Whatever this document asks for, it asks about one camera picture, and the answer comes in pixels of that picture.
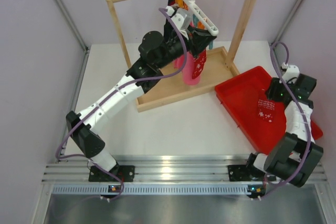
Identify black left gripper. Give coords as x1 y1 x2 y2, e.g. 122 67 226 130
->
155 25 215 69

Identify teal end clothes peg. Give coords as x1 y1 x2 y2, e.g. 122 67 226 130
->
208 41 214 50

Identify white clip hanger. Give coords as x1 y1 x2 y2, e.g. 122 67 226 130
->
183 0 219 36

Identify pink towel sock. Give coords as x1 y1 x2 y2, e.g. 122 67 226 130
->
173 52 201 86

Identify red patterned sock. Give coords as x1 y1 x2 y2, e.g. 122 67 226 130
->
192 50 207 80
257 98 277 123

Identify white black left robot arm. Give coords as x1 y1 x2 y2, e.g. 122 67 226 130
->
66 26 216 180

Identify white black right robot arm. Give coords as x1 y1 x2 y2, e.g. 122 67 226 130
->
245 74 323 187

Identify teal middle clothes peg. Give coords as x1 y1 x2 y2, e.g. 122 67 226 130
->
193 15 198 28

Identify black christmas sock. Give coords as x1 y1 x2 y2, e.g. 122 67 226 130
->
163 0 175 41

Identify wooden clothes rack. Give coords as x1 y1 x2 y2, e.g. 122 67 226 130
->
106 0 256 112

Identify red plastic tray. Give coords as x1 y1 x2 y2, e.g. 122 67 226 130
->
214 66 323 155

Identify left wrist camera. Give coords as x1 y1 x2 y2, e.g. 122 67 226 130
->
171 8 192 30

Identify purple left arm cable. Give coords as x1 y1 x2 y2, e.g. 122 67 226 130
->
55 7 187 202

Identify perforated cable duct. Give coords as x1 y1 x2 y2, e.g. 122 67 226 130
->
52 184 264 196

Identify aluminium mounting rail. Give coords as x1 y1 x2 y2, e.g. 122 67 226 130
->
41 154 329 185

